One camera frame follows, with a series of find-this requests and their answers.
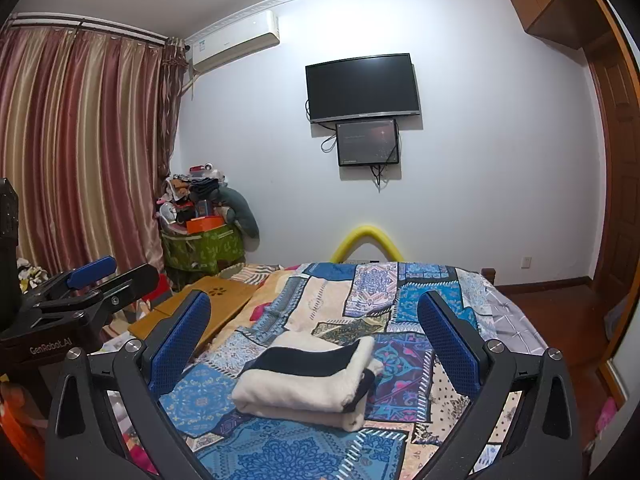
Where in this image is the blue patchwork bed quilt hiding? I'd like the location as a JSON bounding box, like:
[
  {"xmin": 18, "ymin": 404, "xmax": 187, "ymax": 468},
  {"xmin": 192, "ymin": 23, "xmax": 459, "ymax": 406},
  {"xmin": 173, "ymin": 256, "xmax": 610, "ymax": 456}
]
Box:
[{"xmin": 160, "ymin": 262, "xmax": 546, "ymax": 479}]

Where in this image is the striped red gold curtain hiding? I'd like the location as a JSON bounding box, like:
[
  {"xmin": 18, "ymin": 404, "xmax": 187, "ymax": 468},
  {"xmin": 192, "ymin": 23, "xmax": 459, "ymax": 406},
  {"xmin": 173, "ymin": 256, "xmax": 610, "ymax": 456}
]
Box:
[{"xmin": 1, "ymin": 26, "xmax": 188, "ymax": 273}]

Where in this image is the white and black sweater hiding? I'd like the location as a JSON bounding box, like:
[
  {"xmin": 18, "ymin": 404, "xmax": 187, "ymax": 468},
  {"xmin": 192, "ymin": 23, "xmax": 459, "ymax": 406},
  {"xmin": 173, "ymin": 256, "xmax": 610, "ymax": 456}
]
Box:
[{"xmin": 231, "ymin": 330, "xmax": 384, "ymax": 432}]

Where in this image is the grey plush toy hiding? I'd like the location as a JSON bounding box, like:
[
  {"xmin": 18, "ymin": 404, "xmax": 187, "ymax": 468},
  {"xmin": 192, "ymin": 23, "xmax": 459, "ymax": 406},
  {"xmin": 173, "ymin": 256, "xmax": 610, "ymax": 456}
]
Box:
[{"xmin": 218, "ymin": 185, "xmax": 259, "ymax": 238}]

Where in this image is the wooden lap desk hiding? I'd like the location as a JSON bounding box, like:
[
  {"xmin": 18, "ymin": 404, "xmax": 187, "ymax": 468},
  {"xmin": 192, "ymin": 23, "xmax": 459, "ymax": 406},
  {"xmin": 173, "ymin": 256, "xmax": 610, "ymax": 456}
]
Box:
[{"xmin": 128, "ymin": 276, "xmax": 258, "ymax": 356}]

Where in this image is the wooden door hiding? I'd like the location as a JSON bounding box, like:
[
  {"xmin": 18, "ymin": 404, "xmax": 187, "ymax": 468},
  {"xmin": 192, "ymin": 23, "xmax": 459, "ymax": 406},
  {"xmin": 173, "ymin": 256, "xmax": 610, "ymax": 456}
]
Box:
[{"xmin": 584, "ymin": 29, "xmax": 640, "ymax": 361}]

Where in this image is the wooden overhead cabinet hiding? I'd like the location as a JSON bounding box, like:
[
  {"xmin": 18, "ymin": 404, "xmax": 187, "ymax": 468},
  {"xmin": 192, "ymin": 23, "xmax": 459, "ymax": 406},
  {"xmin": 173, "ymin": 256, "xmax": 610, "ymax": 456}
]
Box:
[{"xmin": 511, "ymin": 0, "xmax": 608, "ymax": 50}]

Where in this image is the small black wall monitor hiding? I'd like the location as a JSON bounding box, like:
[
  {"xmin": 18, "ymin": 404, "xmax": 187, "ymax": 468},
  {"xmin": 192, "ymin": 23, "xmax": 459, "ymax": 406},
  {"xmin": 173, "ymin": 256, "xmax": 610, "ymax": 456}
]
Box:
[{"xmin": 336, "ymin": 119, "xmax": 399, "ymax": 167}]

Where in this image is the orange box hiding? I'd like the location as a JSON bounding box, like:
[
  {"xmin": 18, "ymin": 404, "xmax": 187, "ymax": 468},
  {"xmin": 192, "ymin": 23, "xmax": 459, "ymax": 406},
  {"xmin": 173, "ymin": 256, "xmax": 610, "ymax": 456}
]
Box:
[{"xmin": 186, "ymin": 216, "xmax": 226, "ymax": 234}]

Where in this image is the wall mounted black television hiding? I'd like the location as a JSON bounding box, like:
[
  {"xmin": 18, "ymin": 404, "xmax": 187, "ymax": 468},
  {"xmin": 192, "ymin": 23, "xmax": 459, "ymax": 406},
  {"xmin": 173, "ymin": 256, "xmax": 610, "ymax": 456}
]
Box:
[{"xmin": 305, "ymin": 53, "xmax": 421, "ymax": 122}]

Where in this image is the white air conditioner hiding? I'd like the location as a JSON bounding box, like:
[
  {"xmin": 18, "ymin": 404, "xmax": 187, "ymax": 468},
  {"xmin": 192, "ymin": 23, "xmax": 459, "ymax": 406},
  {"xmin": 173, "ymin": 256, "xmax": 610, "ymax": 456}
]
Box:
[{"xmin": 191, "ymin": 10, "xmax": 280, "ymax": 74}]

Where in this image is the green fabric storage box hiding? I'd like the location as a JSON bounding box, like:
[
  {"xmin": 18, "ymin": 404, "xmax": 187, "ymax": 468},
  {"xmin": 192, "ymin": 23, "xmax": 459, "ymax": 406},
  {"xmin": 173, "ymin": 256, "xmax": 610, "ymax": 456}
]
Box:
[{"xmin": 160, "ymin": 226, "xmax": 245, "ymax": 274}]

